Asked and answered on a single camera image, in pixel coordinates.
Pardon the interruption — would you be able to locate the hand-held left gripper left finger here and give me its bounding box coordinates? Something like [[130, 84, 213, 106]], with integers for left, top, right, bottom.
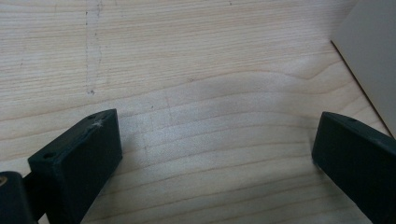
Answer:
[[27, 108, 123, 224]]

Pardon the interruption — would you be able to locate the grey flat board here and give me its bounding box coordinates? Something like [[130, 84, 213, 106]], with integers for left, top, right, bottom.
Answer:
[[330, 0, 396, 138]]

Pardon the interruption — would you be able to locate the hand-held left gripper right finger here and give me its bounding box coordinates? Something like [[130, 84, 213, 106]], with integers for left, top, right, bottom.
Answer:
[[311, 111, 396, 224]]

